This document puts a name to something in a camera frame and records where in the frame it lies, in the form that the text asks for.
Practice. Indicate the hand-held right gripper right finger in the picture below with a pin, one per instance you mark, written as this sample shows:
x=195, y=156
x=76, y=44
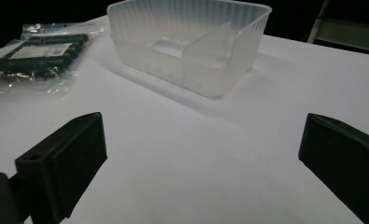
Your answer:
x=344, y=158

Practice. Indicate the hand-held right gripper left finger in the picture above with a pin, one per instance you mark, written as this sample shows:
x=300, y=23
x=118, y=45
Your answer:
x=63, y=165

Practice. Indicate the clear bag of dark packets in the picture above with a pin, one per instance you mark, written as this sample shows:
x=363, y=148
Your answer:
x=39, y=59

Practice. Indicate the translucent plastic storage box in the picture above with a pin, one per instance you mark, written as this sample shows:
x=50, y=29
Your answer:
x=201, y=43

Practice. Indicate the metal stand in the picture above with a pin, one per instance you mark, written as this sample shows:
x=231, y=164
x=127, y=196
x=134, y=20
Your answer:
x=347, y=31

